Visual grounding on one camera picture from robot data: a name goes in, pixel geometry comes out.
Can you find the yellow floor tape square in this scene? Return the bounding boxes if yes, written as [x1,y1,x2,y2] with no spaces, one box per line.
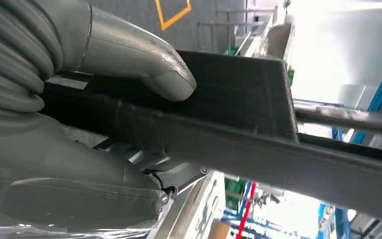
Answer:
[155,0,192,32]

